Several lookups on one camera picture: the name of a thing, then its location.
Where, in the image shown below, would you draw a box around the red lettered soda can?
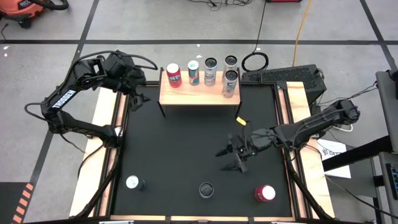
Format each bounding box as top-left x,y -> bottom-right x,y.
166,63 -> 183,88

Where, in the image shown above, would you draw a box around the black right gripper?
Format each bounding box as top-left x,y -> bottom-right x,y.
215,129 -> 277,174

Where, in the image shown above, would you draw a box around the black vacuum hose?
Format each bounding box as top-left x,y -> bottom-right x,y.
29,0 -> 70,11

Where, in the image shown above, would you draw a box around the wooden shelf black legs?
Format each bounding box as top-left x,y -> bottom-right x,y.
157,67 -> 243,119

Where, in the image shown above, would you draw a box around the dark blue can silver lid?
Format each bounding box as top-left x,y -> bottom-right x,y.
125,175 -> 147,192

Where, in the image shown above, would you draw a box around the black cable tangle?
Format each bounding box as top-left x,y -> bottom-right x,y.
186,0 -> 253,12

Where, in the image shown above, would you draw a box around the black metal beam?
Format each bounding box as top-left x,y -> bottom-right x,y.
322,135 -> 394,172

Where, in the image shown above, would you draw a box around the teal can silver lid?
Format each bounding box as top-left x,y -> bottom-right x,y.
187,60 -> 201,86

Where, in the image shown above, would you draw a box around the white cable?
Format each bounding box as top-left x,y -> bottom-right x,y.
335,123 -> 354,133

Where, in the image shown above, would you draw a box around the white printed paper sheet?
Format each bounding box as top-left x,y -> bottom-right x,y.
317,139 -> 352,179

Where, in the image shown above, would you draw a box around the yellow extension cord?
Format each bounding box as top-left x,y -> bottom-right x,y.
291,0 -> 313,68

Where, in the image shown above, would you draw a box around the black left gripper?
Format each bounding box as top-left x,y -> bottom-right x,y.
118,67 -> 152,112

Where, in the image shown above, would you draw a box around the black perforated computer case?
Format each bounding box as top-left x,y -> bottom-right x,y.
241,63 -> 327,105

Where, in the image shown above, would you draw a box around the keyboard with blue keys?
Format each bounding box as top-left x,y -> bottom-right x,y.
385,163 -> 398,200

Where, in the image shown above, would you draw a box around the grey metal workstation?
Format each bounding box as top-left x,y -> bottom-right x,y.
374,68 -> 398,224

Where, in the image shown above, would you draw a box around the orange shop vacuum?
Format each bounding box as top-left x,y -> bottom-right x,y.
0,0 -> 46,29

